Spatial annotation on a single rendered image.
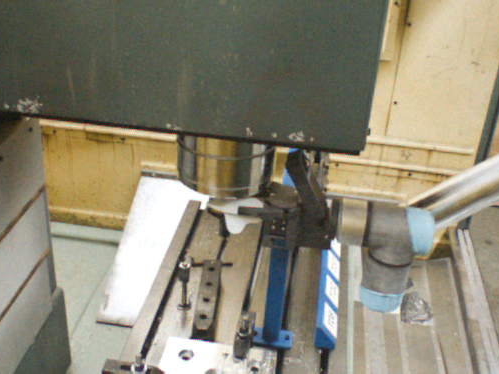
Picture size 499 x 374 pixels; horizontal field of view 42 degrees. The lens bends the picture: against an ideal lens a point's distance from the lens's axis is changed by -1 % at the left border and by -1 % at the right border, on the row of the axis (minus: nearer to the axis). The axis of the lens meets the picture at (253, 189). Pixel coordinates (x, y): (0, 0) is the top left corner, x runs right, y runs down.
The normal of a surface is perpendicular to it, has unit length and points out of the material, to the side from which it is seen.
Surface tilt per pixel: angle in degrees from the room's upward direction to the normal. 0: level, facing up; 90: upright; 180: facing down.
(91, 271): 0
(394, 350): 7
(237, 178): 90
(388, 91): 90
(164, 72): 90
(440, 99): 90
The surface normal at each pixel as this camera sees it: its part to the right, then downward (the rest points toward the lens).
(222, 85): -0.14, 0.48
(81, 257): 0.07, -0.87
